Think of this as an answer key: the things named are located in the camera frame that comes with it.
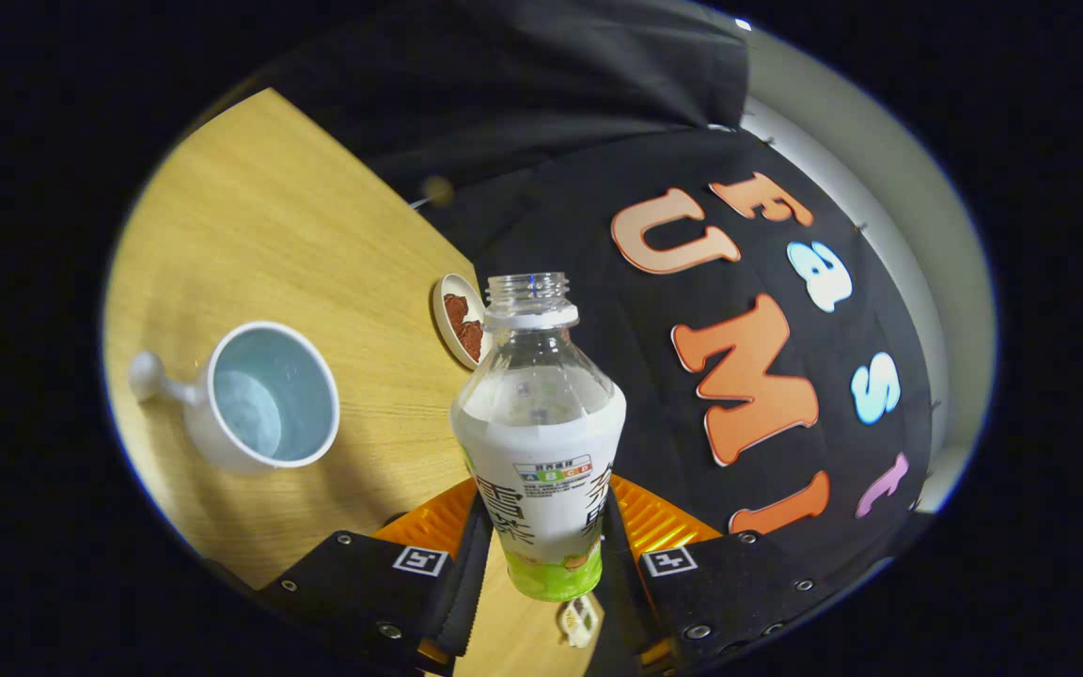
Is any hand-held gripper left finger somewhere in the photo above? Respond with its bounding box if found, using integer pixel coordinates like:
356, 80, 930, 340
255, 480, 494, 672

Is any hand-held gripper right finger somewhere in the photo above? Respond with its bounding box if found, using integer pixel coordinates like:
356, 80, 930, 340
603, 475, 834, 672

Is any white cup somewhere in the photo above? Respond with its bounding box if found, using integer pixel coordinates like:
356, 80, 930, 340
128, 321, 341, 476

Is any clear juice bottle white label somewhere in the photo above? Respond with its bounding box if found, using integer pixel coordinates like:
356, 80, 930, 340
450, 273, 627, 603

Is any white toaster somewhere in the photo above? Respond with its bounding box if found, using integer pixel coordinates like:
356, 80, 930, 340
557, 595, 601, 650

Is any small oval plate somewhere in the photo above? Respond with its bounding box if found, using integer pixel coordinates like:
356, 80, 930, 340
432, 273, 491, 370

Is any wooden table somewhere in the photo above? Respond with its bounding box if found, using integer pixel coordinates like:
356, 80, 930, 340
102, 87, 604, 677

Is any black backdrop cloth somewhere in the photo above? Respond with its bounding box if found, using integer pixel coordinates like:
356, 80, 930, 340
250, 0, 937, 659

